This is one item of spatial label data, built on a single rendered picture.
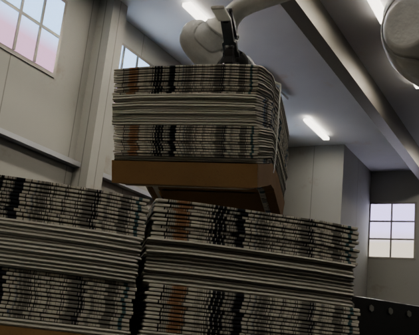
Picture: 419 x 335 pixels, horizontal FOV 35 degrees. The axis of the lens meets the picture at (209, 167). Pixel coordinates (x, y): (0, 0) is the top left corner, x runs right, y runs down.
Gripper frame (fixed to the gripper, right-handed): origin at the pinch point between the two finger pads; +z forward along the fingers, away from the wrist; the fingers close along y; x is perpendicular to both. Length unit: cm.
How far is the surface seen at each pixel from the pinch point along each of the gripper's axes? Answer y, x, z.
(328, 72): -297, 58, -876
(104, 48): -247, 323, -614
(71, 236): 49, 1, 58
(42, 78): -182, 362, -538
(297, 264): 51, -25, 44
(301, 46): -305, 89, -779
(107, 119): -154, 315, -628
